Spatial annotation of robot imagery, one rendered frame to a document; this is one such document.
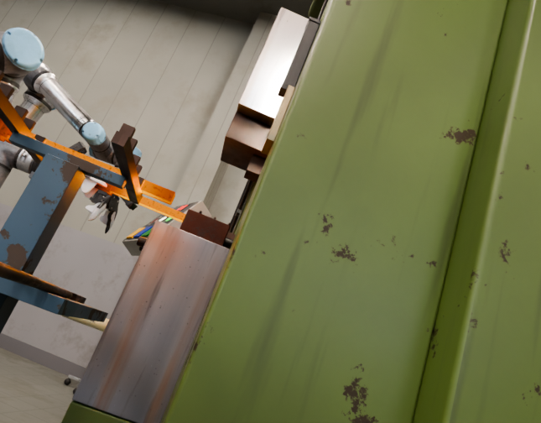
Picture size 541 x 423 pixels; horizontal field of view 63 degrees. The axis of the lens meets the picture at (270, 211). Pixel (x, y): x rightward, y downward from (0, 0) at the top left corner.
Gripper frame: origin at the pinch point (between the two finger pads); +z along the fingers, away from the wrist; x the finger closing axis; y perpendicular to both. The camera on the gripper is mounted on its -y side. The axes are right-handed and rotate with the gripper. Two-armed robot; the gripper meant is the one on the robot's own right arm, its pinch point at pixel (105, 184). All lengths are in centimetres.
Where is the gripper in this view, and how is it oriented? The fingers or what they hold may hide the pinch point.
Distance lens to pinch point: 143.3
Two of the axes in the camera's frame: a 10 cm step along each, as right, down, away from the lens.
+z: 9.2, 3.9, 0.7
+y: -3.4, 8.8, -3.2
